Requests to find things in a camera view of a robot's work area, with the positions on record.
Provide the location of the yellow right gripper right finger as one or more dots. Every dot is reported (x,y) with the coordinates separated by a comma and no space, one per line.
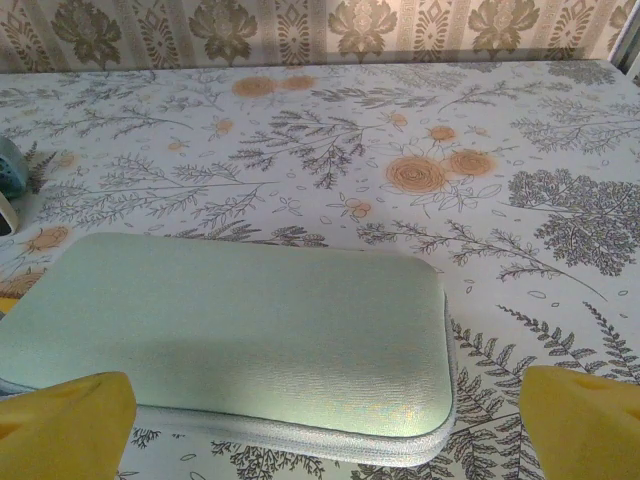
(585,435)

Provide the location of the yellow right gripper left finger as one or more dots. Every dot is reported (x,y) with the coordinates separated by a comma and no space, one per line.
(60,430)

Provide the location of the mint green pencil case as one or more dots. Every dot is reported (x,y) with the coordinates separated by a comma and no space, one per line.
(225,325)

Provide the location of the teal rounded object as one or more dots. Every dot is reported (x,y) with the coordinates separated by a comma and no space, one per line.
(11,175)

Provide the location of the floral tablecloth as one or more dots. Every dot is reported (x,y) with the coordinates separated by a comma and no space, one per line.
(350,150)

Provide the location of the aluminium corner post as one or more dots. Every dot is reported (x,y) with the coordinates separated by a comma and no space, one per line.
(625,40)

